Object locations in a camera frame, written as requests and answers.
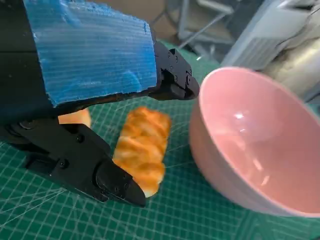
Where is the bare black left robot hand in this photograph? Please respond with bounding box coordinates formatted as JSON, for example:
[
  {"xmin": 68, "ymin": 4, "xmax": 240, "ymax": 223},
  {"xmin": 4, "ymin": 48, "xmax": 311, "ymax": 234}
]
[{"xmin": 0, "ymin": 0, "xmax": 201, "ymax": 208}]

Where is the long braided toy bread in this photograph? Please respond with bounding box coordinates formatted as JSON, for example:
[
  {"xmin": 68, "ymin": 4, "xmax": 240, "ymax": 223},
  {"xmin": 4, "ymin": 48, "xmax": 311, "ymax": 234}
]
[{"xmin": 112, "ymin": 106, "xmax": 173, "ymax": 200}]

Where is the pink bowl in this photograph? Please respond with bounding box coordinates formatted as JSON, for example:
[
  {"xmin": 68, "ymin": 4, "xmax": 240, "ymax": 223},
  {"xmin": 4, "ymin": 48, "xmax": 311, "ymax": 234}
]
[{"xmin": 188, "ymin": 66, "xmax": 320, "ymax": 218}]

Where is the round toy bread bun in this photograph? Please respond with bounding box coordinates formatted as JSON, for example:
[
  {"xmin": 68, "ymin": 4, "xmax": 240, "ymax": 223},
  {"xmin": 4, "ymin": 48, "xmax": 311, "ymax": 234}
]
[{"xmin": 57, "ymin": 107, "xmax": 92, "ymax": 128}]

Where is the green cutting mat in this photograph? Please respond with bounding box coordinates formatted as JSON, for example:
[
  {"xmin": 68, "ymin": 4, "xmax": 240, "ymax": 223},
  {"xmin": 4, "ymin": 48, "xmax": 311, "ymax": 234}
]
[{"xmin": 0, "ymin": 37, "xmax": 320, "ymax": 240}]

